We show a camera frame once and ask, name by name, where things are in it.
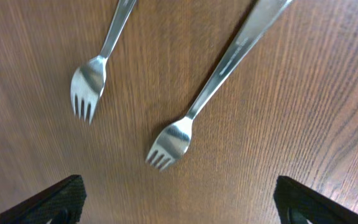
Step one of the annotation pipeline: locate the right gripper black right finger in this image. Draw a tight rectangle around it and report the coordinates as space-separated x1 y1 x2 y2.
273 175 358 224

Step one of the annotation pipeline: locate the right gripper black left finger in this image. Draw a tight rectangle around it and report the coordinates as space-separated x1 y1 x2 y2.
0 175 86 224

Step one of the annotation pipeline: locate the metal fork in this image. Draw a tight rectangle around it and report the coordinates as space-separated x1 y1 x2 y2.
70 0 136 122
145 0 293 172

